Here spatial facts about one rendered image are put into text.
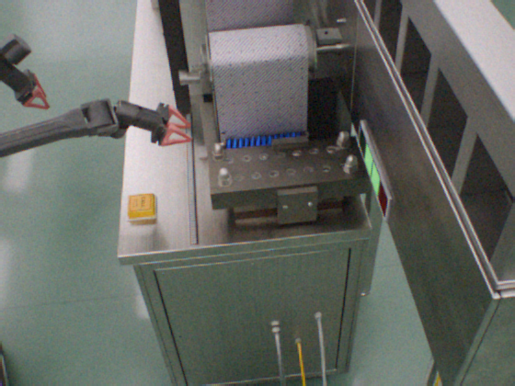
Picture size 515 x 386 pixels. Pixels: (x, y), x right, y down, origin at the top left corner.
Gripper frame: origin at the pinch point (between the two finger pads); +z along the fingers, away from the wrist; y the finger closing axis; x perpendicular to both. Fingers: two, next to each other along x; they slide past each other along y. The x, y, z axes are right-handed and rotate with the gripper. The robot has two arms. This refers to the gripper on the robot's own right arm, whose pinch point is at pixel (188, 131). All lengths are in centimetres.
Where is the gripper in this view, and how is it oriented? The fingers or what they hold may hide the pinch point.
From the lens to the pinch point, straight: 157.5
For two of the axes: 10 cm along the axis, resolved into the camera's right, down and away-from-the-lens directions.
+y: 1.1, 7.0, -7.1
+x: 4.5, -6.7, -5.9
